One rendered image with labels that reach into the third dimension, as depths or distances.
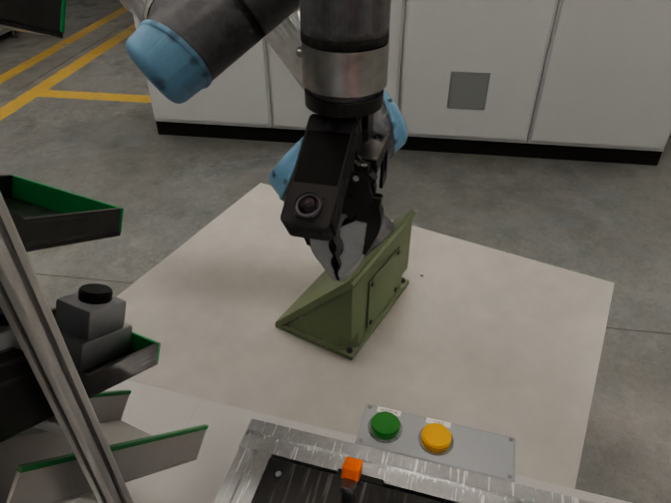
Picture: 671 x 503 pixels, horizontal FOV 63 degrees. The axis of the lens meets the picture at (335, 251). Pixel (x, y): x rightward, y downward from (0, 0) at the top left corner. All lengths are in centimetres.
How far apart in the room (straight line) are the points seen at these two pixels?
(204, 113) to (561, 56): 217
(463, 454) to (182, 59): 59
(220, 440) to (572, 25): 294
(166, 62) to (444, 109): 302
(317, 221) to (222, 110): 326
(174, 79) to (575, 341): 86
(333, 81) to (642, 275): 252
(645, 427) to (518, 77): 203
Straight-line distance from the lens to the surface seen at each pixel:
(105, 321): 56
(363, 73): 47
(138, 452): 64
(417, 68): 339
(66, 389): 46
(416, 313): 111
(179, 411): 97
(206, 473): 90
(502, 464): 80
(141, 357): 57
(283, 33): 93
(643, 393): 234
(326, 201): 46
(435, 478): 77
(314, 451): 79
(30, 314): 41
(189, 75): 54
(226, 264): 124
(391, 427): 79
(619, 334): 253
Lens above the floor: 161
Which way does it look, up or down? 37 degrees down
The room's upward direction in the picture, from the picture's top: straight up
